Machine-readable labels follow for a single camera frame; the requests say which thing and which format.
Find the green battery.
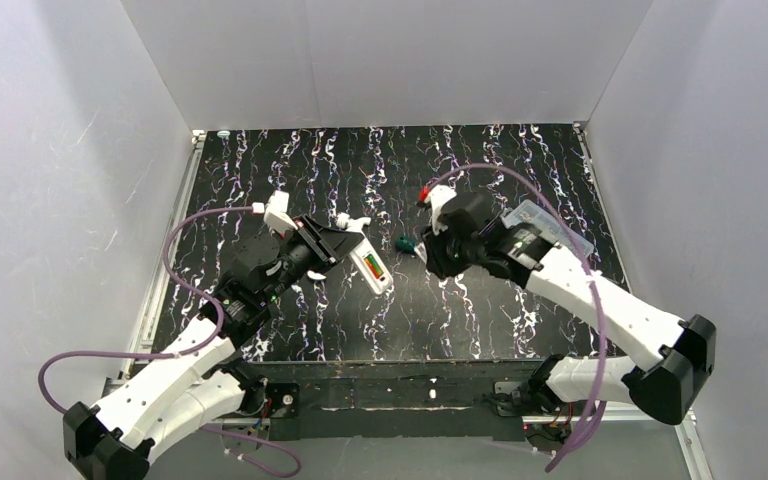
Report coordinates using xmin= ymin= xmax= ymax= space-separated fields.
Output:
xmin=364 ymin=254 xmax=383 ymax=277

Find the orange battery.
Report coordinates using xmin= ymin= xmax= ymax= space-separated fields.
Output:
xmin=366 ymin=256 xmax=386 ymax=282

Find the white remote control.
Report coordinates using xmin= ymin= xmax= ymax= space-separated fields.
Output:
xmin=349 ymin=235 xmax=393 ymax=296

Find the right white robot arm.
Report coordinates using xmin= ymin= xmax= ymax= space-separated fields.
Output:
xmin=418 ymin=185 xmax=717 ymax=425

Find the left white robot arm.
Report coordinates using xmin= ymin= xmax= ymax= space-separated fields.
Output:
xmin=62 ymin=214 xmax=380 ymax=479

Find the white plastic faucet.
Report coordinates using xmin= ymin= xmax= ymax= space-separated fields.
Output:
xmin=336 ymin=212 xmax=371 ymax=233

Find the clear plastic screw box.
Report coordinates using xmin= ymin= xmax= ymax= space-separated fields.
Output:
xmin=502 ymin=200 xmax=595 ymax=256

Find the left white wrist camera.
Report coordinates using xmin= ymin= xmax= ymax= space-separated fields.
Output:
xmin=251 ymin=190 xmax=298 ymax=237

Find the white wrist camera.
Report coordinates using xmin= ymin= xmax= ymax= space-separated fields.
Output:
xmin=251 ymin=190 xmax=298 ymax=237
xmin=418 ymin=184 xmax=457 ymax=235

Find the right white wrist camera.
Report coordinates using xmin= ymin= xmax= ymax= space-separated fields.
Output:
xmin=418 ymin=184 xmax=457 ymax=235

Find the green handled screwdriver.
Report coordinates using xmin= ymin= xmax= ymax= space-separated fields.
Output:
xmin=394 ymin=236 xmax=417 ymax=255

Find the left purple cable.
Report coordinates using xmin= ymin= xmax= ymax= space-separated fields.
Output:
xmin=38 ymin=205 xmax=304 ymax=478

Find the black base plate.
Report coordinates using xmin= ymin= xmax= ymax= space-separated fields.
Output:
xmin=228 ymin=359 xmax=546 ymax=441

